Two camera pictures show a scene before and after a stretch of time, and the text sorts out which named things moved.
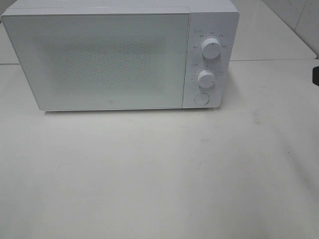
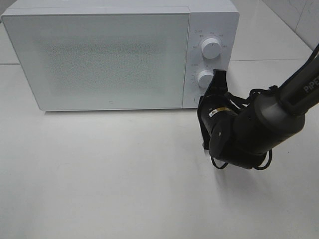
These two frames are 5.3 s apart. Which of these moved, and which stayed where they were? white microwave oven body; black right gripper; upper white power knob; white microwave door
Moved: black right gripper
Stayed: white microwave door; white microwave oven body; upper white power knob
